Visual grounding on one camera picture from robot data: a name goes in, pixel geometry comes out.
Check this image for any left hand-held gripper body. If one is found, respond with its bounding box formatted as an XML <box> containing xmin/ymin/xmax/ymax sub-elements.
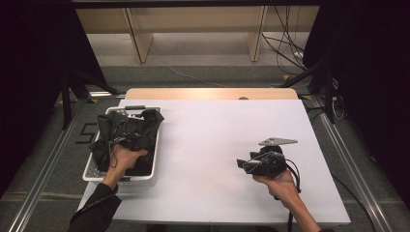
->
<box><xmin>110</xmin><ymin>107</ymin><xmax>147</xmax><ymax>152</ymax></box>

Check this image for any white perforated plastic basket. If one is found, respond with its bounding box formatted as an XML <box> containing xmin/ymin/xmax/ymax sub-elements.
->
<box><xmin>81</xmin><ymin>105</ymin><xmax>162</xmax><ymax>189</ymax></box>

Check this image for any hand-held gripper cable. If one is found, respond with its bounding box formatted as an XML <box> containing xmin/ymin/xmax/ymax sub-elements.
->
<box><xmin>107</xmin><ymin>137</ymin><xmax>120</xmax><ymax>169</ymax></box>
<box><xmin>283</xmin><ymin>158</ymin><xmax>304</xmax><ymax>232</ymax></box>

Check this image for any light wooden shelf unit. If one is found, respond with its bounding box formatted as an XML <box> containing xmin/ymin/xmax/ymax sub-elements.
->
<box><xmin>75</xmin><ymin>5</ymin><xmax>321</xmax><ymax>64</ymax></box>

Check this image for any person's right hand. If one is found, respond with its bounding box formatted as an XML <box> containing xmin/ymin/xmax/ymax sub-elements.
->
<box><xmin>251</xmin><ymin>169</ymin><xmax>303</xmax><ymax>211</ymax></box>

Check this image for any short aluminium rail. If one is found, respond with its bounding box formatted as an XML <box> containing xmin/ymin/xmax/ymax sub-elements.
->
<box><xmin>88</xmin><ymin>91</ymin><xmax>127</xmax><ymax>99</ymax></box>

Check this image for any black floor cable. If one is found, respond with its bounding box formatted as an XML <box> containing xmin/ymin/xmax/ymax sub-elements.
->
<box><xmin>332</xmin><ymin>175</ymin><xmax>375</xmax><ymax>232</ymax></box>

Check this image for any black curtain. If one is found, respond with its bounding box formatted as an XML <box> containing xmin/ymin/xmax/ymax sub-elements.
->
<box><xmin>0</xmin><ymin>0</ymin><xmax>108</xmax><ymax>198</ymax></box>
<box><xmin>303</xmin><ymin>0</ymin><xmax>410</xmax><ymax>211</ymax></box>

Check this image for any long aluminium floor rail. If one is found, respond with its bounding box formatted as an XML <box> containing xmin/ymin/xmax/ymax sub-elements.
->
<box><xmin>309</xmin><ymin>96</ymin><xmax>394</xmax><ymax>232</ymax></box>
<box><xmin>8</xmin><ymin>96</ymin><xmax>95</xmax><ymax>232</ymax></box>

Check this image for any right hand-held gripper cable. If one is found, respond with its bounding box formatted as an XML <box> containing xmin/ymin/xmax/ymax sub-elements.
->
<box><xmin>283</xmin><ymin>158</ymin><xmax>304</xmax><ymax>232</ymax></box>

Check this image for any black tripod stand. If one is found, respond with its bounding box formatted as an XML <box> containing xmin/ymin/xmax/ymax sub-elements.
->
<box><xmin>59</xmin><ymin>69</ymin><xmax>122</xmax><ymax>131</ymax></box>

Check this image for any white cable loop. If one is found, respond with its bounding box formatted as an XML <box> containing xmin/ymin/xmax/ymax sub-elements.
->
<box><xmin>331</xmin><ymin>96</ymin><xmax>346</xmax><ymax>121</ymax></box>

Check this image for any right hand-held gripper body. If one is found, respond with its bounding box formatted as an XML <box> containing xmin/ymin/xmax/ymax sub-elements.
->
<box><xmin>246</xmin><ymin>136</ymin><xmax>299</xmax><ymax>178</ymax></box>

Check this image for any black cable bundle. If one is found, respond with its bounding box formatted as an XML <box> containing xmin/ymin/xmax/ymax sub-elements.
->
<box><xmin>261</xmin><ymin>5</ymin><xmax>308</xmax><ymax>77</ymax></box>

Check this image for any thin white floor cable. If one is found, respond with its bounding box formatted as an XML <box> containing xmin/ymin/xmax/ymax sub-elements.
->
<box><xmin>149</xmin><ymin>44</ymin><xmax>227</xmax><ymax>89</ymax></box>

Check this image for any black metal stand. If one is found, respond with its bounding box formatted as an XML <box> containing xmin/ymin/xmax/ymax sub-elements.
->
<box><xmin>279</xmin><ymin>57</ymin><xmax>338</xmax><ymax>125</ymax></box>

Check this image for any dark grey garment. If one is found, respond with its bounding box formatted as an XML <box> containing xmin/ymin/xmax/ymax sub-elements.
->
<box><xmin>88</xmin><ymin>108</ymin><xmax>165</xmax><ymax>177</ymax></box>

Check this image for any left hand-held gripper cable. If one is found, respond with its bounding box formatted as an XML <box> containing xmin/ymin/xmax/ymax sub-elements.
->
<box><xmin>107</xmin><ymin>137</ymin><xmax>120</xmax><ymax>169</ymax></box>

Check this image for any person's left hand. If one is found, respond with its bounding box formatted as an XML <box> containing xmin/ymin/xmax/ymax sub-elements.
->
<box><xmin>106</xmin><ymin>143</ymin><xmax>149</xmax><ymax>182</ymax></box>

